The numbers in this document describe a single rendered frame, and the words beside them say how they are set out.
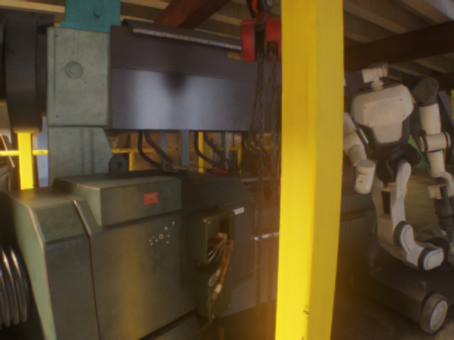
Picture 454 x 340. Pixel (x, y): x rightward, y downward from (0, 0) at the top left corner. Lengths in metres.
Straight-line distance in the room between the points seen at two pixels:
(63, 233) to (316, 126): 0.57
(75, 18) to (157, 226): 1.03
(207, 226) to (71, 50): 0.99
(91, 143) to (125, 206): 0.71
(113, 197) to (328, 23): 0.60
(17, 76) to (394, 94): 1.58
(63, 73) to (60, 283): 0.95
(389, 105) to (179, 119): 1.00
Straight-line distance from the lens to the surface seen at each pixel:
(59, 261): 0.69
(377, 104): 1.53
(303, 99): 0.62
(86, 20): 1.51
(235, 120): 1.60
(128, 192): 0.73
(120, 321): 0.83
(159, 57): 1.49
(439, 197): 1.74
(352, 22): 2.73
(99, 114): 1.41
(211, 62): 1.60
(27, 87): 1.31
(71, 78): 1.42
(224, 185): 1.04
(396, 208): 1.72
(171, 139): 4.36
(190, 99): 1.49
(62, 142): 1.40
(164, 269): 0.85
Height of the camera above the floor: 0.98
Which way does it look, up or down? 6 degrees down
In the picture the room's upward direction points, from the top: straight up
